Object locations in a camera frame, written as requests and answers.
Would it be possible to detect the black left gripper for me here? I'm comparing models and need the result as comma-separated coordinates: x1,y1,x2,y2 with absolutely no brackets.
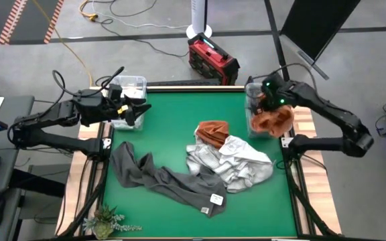
102,95,153,127

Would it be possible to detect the long orange towel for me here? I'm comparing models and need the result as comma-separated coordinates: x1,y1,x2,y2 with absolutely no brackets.
250,95,296,139

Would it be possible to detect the small orange towel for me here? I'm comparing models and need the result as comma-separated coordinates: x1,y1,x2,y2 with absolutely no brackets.
195,120,230,150

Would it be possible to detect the plain white towel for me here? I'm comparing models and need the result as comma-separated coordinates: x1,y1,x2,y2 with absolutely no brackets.
212,135,275,194

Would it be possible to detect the dark grey towel with label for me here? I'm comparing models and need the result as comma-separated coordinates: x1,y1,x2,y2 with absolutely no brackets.
109,140,228,218

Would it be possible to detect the clear plastic bin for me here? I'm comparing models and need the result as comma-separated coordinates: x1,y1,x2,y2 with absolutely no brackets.
245,82,295,140
110,75,148,131

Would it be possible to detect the green table mat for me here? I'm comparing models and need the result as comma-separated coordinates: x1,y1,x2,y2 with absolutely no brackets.
102,90,298,238

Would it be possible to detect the black bar at table edge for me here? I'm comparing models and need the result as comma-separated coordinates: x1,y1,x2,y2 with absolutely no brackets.
145,78,221,87

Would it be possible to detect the red portable power station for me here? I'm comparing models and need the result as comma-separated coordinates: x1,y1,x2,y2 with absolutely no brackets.
188,32,241,86

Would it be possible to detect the black panel on stand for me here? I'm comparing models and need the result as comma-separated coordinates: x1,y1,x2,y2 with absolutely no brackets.
279,0,361,81

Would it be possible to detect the white tower fan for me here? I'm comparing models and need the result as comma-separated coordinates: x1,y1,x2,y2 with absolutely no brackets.
186,0,213,39

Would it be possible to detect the small succulent plant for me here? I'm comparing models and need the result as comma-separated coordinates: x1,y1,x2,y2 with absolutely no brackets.
82,204,143,240

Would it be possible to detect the grey desk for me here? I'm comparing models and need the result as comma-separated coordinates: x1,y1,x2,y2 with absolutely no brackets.
0,95,36,241

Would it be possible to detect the black orange-striped floor mat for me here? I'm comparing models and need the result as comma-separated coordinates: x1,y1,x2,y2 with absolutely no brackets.
0,0,65,46

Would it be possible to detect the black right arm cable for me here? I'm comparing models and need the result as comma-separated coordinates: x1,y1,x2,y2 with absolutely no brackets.
246,62,318,91

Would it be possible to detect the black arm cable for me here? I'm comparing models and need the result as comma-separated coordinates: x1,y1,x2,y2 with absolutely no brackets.
52,66,125,100
246,62,318,91

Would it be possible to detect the black floor cable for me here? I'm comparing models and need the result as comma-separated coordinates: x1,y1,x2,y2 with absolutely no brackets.
99,18,190,58
109,0,157,17

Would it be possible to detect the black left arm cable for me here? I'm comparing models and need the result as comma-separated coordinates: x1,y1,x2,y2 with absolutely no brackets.
52,66,125,100

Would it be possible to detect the white floor cable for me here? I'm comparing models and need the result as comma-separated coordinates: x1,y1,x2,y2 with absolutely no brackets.
91,0,190,30

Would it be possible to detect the thin yellow floor cable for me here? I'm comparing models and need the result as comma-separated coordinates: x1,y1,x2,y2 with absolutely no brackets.
31,0,95,87

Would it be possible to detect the yellow extension cord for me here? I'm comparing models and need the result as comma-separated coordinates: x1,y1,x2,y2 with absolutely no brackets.
78,0,99,22

